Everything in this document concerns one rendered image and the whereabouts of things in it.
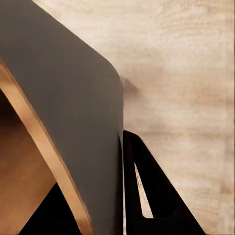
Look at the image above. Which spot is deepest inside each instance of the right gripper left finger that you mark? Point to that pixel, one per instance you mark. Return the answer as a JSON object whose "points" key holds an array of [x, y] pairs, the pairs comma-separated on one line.
{"points": [[52, 217]]}

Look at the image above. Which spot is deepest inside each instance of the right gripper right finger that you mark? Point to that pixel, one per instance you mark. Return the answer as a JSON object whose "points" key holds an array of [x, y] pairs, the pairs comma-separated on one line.
{"points": [[171, 216]]}

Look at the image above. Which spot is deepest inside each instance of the trash can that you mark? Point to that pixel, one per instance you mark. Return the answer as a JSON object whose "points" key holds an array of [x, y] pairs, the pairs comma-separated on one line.
{"points": [[61, 121]]}

